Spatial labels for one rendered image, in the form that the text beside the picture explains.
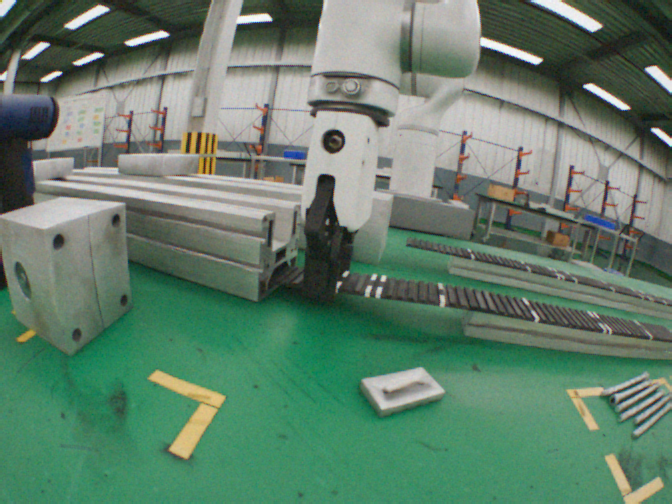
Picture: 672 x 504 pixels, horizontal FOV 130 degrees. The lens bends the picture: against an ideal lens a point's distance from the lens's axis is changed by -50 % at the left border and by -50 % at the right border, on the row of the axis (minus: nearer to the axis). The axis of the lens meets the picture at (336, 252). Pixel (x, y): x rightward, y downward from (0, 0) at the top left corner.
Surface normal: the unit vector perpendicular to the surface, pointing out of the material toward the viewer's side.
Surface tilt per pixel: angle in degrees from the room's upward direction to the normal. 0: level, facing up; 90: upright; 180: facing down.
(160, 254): 90
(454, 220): 90
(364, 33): 91
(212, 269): 90
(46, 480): 0
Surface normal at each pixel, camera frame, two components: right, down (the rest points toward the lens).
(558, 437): 0.13, -0.95
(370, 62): 0.26, 0.34
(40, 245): -0.07, 0.28
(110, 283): 0.99, 0.14
